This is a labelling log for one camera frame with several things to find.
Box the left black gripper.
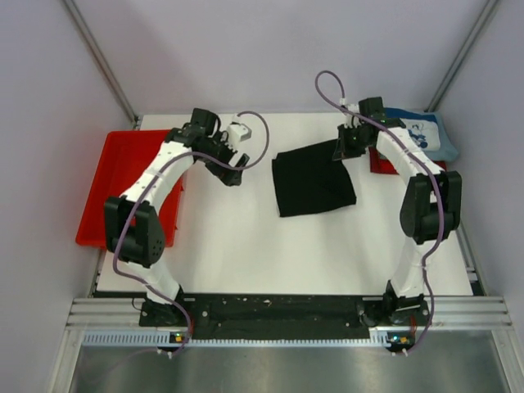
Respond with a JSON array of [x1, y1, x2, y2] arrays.
[[198, 131, 249, 187]]

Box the black t-shirt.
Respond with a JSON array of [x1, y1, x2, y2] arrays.
[[272, 139, 357, 218]]

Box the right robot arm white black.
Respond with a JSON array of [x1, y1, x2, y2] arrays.
[[332, 97, 462, 327]]

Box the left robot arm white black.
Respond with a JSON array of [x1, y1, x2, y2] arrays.
[[104, 108, 251, 325]]

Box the folded red t-shirt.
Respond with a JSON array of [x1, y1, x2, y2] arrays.
[[368, 147, 427, 177]]

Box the red plastic bin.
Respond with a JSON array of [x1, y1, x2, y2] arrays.
[[75, 129, 168, 250]]

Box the folded light blue t-shirt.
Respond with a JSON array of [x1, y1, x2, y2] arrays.
[[421, 113, 459, 162]]

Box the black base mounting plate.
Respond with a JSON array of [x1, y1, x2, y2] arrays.
[[139, 293, 429, 341]]

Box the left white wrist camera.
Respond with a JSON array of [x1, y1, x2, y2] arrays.
[[225, 121, 252, 147]]

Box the left aluminium frame post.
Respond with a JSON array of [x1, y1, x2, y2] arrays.
[[59, 0, 139, 124]]

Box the aluminium frame post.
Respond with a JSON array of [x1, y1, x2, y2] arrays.
[[59, 0, 139, 124], [424, 0, 502, 112]]

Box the right aluminium frame post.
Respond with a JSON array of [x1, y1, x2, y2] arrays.
[[424, 0, 502, 112]]

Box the grey slotted cable duct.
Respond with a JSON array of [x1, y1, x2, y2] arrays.
[[83, 331, 413, 348]]

